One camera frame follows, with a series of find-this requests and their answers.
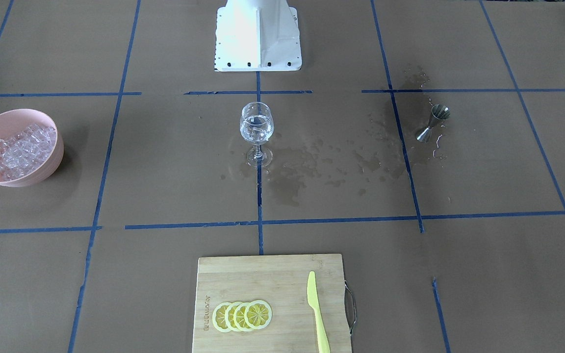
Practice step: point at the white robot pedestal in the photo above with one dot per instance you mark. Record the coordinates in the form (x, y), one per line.
(257, 36)

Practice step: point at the clear ice cubes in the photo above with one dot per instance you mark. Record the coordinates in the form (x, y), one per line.
(24, 152)

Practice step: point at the yellow plastic knife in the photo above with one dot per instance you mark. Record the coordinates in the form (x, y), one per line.
(313, 301)

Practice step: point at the clear wine glass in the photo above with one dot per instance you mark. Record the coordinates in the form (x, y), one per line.
(257, 127)

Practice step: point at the pink bowl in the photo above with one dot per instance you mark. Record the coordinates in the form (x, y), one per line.
(14, 121)

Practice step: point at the steel cocktail jigger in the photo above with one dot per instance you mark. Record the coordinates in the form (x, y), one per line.
(439, 113)

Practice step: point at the lemon slice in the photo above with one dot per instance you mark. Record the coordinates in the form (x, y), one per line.
(258, 314)
(229, 316)
(239, 317)
(219, 317)

